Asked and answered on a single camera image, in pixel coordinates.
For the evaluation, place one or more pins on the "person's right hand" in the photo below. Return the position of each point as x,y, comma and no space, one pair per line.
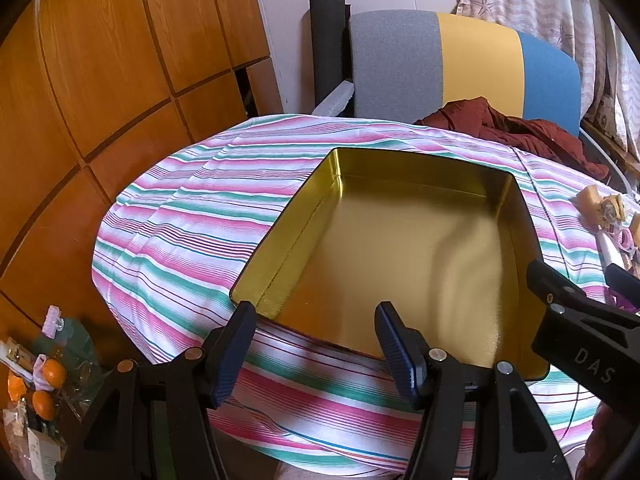
605,440

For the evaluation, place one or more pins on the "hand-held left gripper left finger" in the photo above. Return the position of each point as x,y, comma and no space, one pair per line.
234,360

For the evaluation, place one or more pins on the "gold-lined tin box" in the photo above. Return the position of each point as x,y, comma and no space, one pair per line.
400,250

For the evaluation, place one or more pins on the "pink clear packet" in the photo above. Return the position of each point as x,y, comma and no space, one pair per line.
626,241

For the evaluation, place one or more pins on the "yellow packet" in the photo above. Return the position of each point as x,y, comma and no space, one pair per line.
615,212

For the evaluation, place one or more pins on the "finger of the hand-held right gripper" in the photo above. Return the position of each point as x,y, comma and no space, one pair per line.
622,282
547,280

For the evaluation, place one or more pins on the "patterned beige curtain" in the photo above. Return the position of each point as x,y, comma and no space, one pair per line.
525,0

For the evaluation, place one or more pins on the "green translucent bag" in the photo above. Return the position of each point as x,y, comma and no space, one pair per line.
75,345

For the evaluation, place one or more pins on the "wooden shelf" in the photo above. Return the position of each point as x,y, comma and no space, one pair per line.
612,142

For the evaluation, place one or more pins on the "striped tablecloth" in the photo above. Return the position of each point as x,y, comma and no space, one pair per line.
190,240

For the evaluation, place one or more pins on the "clear snack packet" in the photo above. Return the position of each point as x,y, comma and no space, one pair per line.
30,445

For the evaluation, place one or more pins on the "yellow pouch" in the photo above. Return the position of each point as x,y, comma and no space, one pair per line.
587,200
636,227

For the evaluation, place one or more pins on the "wooden wardrobe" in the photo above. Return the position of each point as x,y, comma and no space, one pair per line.
100,85

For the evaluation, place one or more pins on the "grey yellow blue chair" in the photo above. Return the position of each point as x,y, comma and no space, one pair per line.
475,60

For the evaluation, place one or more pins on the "red-brown garment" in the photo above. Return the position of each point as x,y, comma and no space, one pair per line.
500,125

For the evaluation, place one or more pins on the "purple packet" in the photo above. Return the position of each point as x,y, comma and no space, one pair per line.
622,301

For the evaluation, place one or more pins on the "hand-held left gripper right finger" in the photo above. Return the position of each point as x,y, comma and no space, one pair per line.
400,355

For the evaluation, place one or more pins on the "black upright roll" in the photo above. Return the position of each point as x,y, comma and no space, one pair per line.
327,45

